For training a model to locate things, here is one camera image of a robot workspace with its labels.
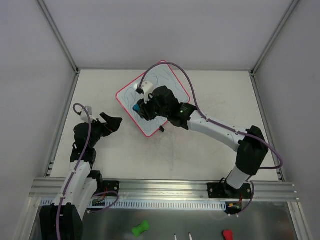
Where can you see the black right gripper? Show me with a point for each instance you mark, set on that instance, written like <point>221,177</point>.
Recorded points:
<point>146,109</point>

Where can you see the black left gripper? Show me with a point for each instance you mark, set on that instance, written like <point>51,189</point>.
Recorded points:
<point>102,126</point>

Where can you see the blue whiteboard eraser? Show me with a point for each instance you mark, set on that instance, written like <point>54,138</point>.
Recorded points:
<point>136,108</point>

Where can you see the pink framed whiteboard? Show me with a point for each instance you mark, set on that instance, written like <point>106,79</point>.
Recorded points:
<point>162,75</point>

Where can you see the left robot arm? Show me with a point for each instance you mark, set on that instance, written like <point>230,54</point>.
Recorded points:
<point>63,218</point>

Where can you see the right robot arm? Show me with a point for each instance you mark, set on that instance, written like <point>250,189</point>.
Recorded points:
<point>247,143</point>

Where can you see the green bone-shaped eraser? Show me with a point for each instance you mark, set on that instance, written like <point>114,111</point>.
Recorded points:
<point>141,228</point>

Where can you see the red bone-shaped eraser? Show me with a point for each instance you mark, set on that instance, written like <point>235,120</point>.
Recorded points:
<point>228,234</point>

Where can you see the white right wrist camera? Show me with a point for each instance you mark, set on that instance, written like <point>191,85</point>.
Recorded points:
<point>147,88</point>

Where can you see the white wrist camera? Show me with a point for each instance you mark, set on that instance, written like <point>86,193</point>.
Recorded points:
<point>86,115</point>
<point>147,88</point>

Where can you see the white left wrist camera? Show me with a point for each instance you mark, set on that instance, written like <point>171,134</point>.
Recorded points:
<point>86,115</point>

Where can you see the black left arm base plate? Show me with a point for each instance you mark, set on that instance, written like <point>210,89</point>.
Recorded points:
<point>107,188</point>

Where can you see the white slotted cable duct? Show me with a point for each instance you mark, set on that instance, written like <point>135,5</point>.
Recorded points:
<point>206,205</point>

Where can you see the aluminium mounting rail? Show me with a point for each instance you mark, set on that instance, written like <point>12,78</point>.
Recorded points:
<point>171,190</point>

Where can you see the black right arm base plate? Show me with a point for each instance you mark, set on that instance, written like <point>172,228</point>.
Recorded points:
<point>217,190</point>

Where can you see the left aluminium frame post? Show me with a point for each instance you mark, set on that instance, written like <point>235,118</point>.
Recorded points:
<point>57,34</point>

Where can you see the aluminium frame post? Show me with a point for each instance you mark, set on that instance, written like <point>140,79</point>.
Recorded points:
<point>57,34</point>
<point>275,34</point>

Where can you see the right aluminium frame post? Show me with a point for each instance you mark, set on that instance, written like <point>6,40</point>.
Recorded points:
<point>275,34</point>

